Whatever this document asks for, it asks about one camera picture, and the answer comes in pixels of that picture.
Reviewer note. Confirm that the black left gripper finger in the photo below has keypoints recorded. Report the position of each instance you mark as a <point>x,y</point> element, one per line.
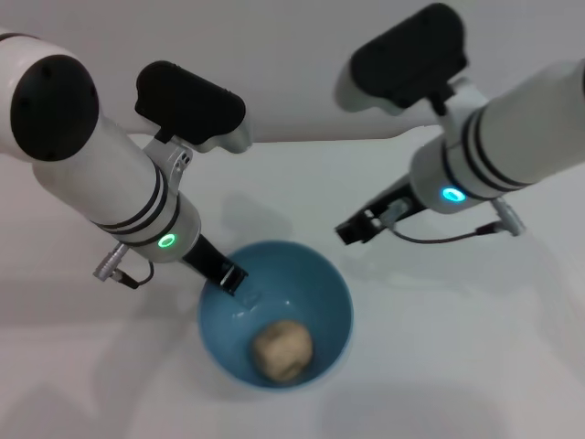
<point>234,279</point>

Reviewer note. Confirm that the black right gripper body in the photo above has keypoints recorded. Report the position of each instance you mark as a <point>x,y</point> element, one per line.
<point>397,203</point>

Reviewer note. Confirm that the black grey left wrist camera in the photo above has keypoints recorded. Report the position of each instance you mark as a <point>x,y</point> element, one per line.
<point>187,100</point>

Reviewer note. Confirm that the blue ceramic bowl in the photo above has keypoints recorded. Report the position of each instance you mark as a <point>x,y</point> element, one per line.
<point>320,311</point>

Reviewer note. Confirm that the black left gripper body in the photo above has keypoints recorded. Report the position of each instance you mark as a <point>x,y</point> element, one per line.
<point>205,260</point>

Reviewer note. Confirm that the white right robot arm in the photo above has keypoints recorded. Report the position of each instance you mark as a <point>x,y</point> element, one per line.
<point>516,142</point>

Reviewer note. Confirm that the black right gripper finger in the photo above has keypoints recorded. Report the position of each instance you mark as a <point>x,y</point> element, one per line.
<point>356,228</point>

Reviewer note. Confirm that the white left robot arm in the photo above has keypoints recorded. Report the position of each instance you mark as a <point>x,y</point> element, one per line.
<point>91,160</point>

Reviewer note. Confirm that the beige egg yolk pastry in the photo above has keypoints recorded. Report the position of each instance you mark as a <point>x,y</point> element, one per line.
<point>283,350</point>

